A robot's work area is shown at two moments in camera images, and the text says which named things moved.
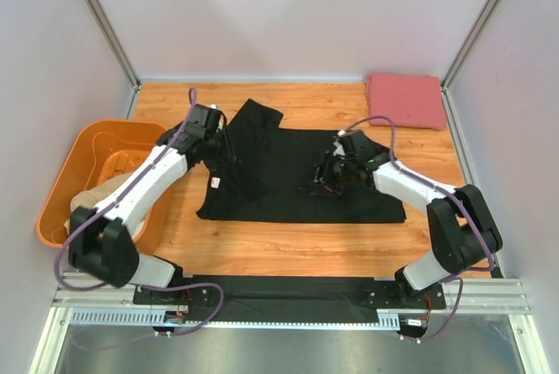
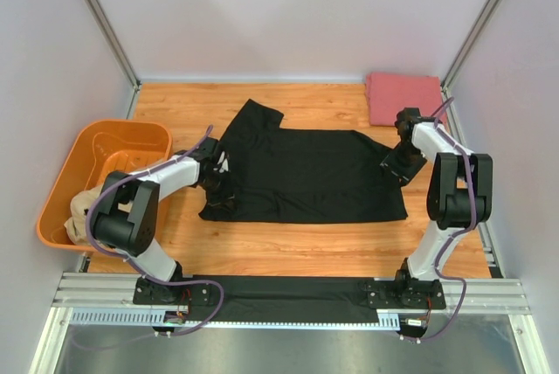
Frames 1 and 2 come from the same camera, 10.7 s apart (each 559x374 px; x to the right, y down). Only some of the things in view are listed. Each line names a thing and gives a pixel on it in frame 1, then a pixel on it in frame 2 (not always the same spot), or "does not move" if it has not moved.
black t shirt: (272, 172) does not move
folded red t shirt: (412, 100) does not move
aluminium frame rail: (90, 303) does not move
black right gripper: (323, 170) to (403, 174)
